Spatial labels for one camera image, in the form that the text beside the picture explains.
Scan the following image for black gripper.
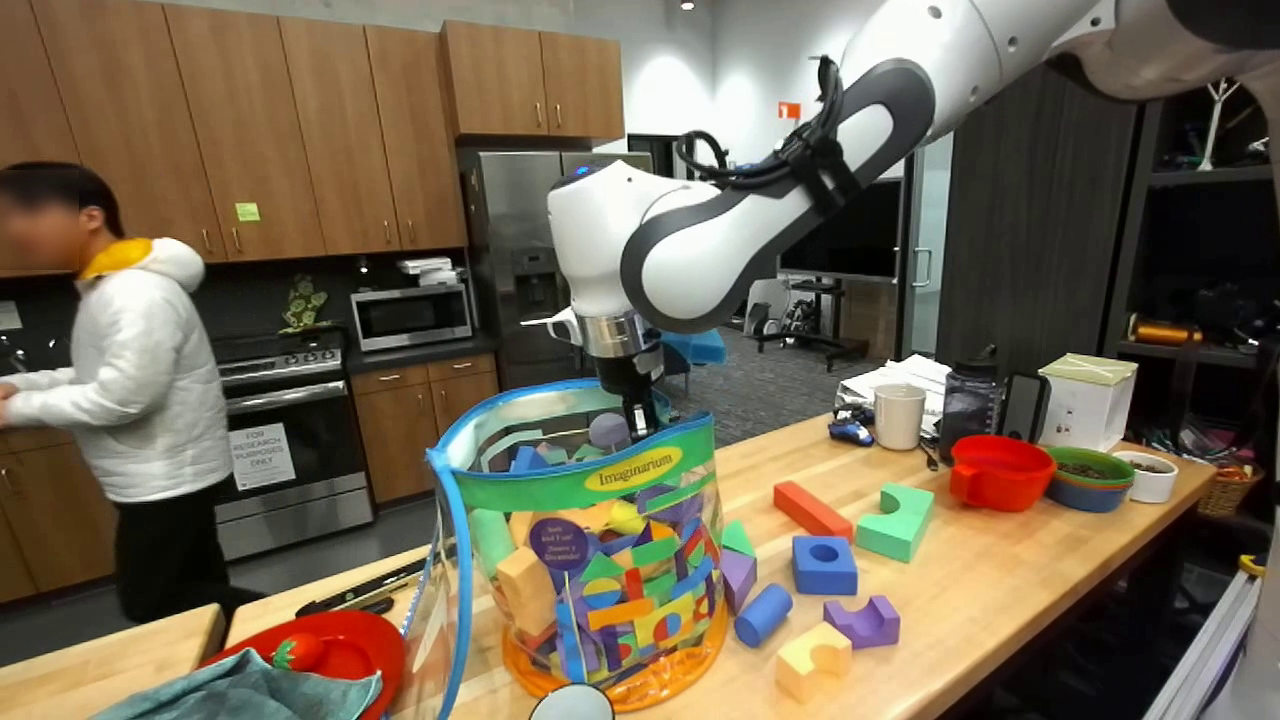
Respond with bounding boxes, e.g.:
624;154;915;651
591;346;667;411

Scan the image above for clear bag of foam blocks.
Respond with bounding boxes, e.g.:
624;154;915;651
425;374;735;716

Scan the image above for red rectangular foam block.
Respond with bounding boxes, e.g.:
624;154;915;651
770;479;854;542

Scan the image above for purple triangle foam block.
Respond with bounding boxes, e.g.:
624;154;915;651
715;542;760;616

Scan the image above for blue cylinder foam block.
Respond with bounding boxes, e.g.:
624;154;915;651
732;581;796;651

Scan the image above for blue square block with hole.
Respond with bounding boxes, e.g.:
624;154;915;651
788;533;860;598

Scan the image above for green arch foam block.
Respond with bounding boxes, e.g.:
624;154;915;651
853;479;936;569

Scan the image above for yellow notched foam block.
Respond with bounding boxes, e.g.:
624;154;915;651
770;620;854;703

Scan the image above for small purple arch block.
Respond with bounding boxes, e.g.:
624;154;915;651
818;593;905;655

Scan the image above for stainless steel refrigerator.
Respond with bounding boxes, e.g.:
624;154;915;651
454;138;657;390

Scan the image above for wooden base cabinet with drawers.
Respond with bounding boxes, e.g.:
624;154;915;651
346;351;501;506

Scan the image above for silver microwave oven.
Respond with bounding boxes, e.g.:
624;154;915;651
346;282;479;356

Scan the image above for black television screen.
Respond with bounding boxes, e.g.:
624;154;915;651
775;182;909;281

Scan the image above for white cup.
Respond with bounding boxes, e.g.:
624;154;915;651
870;378;929;456

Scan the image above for green potted plant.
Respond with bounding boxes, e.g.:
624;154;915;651
274;275;334;340

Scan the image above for dark translucent bottle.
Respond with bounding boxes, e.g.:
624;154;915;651
936;373;1006;464

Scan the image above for black flat tool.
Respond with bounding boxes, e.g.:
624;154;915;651
293;554;435;620

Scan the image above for stainless steel oven range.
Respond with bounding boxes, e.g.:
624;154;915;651
213;346;376;569

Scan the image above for white paper on oven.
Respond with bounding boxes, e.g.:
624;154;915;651
227;421;299;497

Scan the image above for red plastic bowl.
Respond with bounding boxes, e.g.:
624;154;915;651
213;611;411;720
944;433;1058;517

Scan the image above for dark grey partition panel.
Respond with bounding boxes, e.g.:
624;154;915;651
936;54;1156;374

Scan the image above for white cardboard box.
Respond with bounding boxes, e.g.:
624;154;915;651
1034;351;1140;456

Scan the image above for green plastic bowl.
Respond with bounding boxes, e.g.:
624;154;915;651
1045;444;1140;517

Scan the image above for person in white jacket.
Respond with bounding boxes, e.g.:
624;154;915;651
0;162;240;622

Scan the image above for teal cloth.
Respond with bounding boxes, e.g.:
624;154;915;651
95;649;383;720

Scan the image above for white small bowl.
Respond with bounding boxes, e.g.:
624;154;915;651
1117;447;1183;506

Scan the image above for black shelf unit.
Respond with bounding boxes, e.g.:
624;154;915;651
1105;75;1280;470

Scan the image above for white tree-shaped stand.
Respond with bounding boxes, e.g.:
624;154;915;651
1193;75;1257;176

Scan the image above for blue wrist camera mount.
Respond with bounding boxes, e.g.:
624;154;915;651
658;329;732;374

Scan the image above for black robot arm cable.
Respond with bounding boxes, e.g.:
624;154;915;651
674;50;854;193

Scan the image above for two-door wooden wall cabinet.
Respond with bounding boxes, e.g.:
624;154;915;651
441;20;627;143

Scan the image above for long wooden wall cabinet row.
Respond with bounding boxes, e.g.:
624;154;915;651
0;0;471;281

